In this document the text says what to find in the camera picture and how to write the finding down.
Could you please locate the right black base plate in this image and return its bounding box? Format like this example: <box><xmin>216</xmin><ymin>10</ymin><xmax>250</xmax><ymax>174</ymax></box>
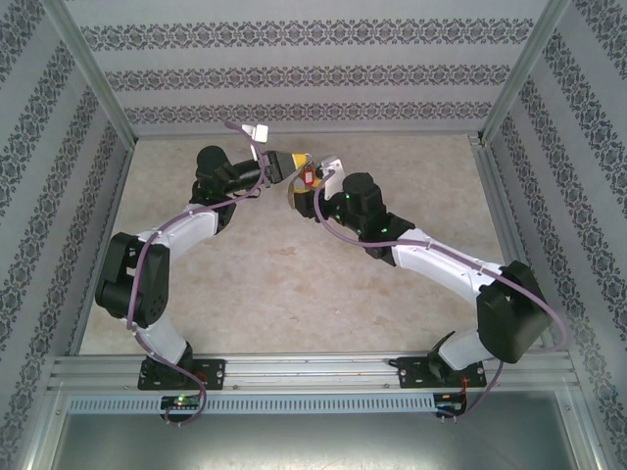
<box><xmin>397</xmin><ymin>355</ymin><xmax>487</xmax><ymax>391</ymax></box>

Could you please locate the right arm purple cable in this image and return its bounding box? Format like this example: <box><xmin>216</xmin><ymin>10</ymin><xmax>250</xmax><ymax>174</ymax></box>
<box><xmin>313</xmin><ymin>168</ymin><xmax>569</xmax><ymax>425</ymax></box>

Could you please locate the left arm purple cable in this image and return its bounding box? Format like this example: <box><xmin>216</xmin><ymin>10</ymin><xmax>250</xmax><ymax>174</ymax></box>
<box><xmin>125</xmin><ymin>121</ymin><xmax>271</xmax><ymax>426</ymax></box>

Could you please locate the aluminium side rail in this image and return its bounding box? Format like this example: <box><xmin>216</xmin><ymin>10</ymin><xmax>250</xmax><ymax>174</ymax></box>
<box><xmin>71</xmin><ymin>141</ymin><xmax>134</xmax><ymax>354</ymax></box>

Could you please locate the right small circuit board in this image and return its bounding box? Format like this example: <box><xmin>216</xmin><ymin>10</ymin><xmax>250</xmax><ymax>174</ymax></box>
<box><xmin>434</xmin><ymin>393</ymin><xmax>467</xmax><ymax>411</ymax></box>

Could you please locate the small circuit board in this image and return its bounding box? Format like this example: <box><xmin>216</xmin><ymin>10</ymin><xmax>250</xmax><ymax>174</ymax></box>
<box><xmin>160</xmin><ymin>394</ymin><xmax>203</xmax><ymax>410</ymax></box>
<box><xmin>434</xmin><ymin>393</ymin><xmax>467</xmax><ymax>411</ymax></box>

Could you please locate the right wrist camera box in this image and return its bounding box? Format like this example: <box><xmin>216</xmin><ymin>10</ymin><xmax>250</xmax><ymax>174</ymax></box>
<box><xmin>320</xmin><ymin>155</ymin><xmax>345</xmax><ymax>200</ymax></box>

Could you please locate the aluminium back rail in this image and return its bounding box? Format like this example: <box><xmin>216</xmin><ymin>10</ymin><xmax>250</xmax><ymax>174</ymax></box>
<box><xmin>134</xmin><ymin>130</ymin><xmax>484</xmax><ymax>142</ymax></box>

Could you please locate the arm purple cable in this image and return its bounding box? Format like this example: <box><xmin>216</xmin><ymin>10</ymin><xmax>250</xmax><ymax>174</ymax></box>
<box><xmin>313</xmin><ymin>168</ymin><xmax>569</xmax><ymax>425</ymax></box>
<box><xmin>125</xmin><ymin>121</ymin><xmax>271</xmax><ymax>426</ymax></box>

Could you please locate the slotted grey cable duct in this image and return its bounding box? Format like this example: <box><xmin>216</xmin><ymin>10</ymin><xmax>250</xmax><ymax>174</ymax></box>
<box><xmin>66</xmin><ymin>394</ymin><xmax>440</xmax><ymax>416</ymax></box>

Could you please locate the aluminium frame post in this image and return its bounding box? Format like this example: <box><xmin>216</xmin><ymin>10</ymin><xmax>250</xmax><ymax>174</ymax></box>
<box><xmin>41</xmin><ymin>0</ymin><xmax>137</xmax><ymax>144</ymax></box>
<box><xmin>19</xmin><ymin>389</ymin><xmax>68</xmax><ymax>470</ymax></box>
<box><xmin>481</xmin><ymin>0</ymin><xmax>573</xmax><ymax>144</ymax></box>
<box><xmin>557</xmin><ymin>391</ymin><xmax>606</xmax><ymax>470</ymax></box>

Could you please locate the aluminium mounting rail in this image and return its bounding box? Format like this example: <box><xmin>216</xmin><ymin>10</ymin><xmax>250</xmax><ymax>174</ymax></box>
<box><xmin>48</xmin><ymin>350</ymin><xmax>574</xmax><ymax>393</ymax></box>

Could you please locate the left small circuit board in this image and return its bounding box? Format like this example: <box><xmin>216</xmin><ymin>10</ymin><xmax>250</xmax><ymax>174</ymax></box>
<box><xmin>160</xmin><ymin>394</ymin><xmax>203</xmax><ymax>410</ymax></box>

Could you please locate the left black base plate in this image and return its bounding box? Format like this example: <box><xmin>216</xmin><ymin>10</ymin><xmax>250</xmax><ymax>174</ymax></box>
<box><xmin>137</xmin><ymin>358</ymin><xmax>227</xmax><ymax>392</ymax></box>

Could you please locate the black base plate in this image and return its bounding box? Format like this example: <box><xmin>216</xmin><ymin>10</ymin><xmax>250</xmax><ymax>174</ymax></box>
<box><xmin>397</xmin><ymin>355</ymin><xmax>487</xmax><ymax>391</ymax></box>
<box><xmin>137</xmin><ymin>358</ymin><xmax>227</xmax><ymax>392</ymax></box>

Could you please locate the grey metal sheet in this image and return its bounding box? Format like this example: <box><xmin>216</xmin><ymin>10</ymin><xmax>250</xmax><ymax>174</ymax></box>
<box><xmin>48</xmin><ymin>413</ymin><xmax>589</xmax><ymax>470</ymax></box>

